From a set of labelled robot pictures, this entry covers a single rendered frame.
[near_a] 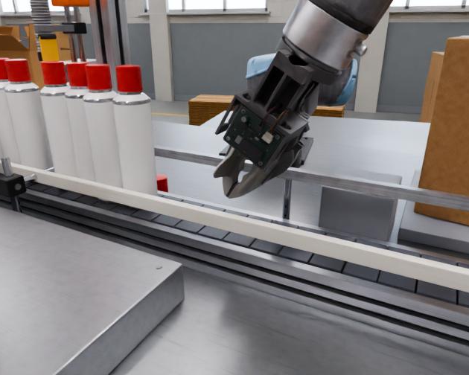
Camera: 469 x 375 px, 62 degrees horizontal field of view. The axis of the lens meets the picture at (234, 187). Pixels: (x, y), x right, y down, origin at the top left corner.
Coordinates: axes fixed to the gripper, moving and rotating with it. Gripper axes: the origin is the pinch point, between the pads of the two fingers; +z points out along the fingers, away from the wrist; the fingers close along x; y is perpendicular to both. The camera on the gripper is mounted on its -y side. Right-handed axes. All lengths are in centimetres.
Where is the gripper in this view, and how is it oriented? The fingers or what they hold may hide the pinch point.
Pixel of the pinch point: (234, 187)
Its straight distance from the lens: 52.0
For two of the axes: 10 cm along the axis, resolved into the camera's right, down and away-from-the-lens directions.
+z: -4.4, 7.1, 5.4
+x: 7.7, 6.2, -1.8
